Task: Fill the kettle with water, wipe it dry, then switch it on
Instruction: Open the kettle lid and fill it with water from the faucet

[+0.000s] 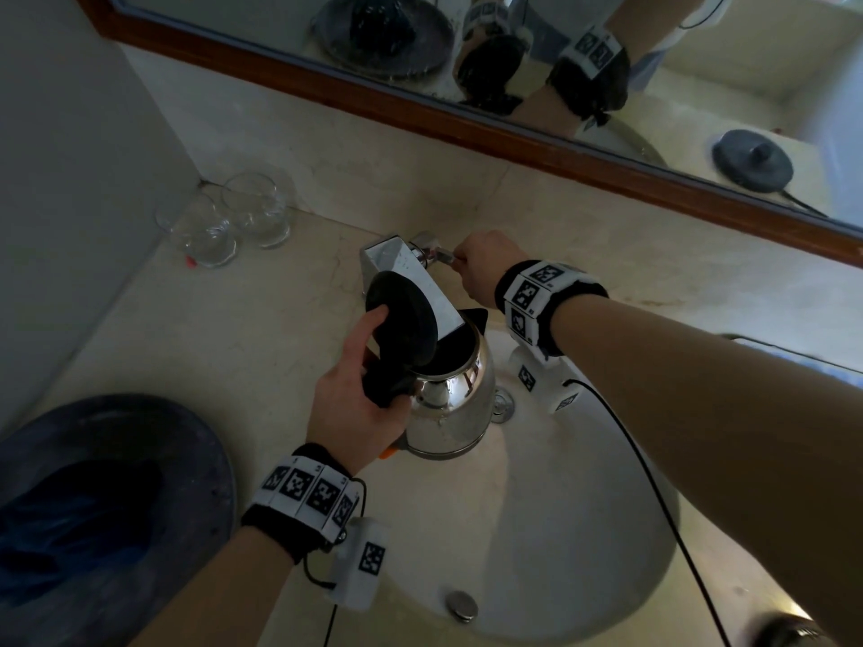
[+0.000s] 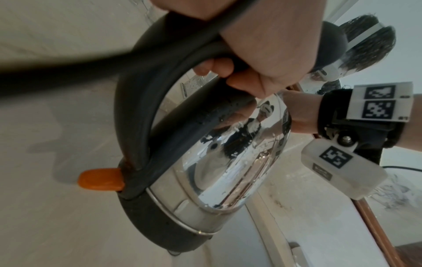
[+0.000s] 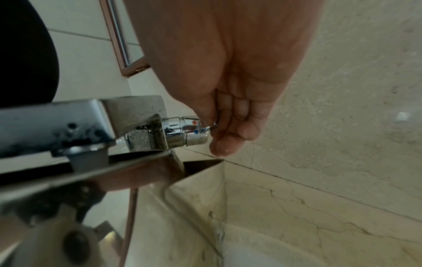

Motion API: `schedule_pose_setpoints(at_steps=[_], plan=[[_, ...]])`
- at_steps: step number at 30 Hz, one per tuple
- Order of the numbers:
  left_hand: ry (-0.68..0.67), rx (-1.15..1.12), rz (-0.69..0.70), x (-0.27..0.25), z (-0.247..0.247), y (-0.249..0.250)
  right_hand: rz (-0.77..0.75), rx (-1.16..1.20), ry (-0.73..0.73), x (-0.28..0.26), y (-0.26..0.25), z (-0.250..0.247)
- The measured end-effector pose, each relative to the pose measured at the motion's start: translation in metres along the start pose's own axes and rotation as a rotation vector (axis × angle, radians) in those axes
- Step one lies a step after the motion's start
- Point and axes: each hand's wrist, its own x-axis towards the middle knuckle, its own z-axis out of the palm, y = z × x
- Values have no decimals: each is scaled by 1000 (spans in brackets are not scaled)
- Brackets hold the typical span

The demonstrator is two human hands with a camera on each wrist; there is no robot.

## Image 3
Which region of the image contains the person's right hand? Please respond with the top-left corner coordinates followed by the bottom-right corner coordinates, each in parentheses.
top-left (123, 0), bottom-right (326, 157)

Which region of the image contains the steel electric kettle black handle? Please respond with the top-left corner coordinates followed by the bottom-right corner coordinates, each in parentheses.
top-left (0, 0), bottom-right (226, 267)

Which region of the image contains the chrome square faucet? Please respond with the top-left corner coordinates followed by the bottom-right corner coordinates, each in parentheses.
top-left (0, 95), bottom-right (218, 160)

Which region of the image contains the wooden framed wall mirror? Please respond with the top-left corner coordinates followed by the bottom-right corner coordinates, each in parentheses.
top-left (98, 0), bottom-right (152, 77)

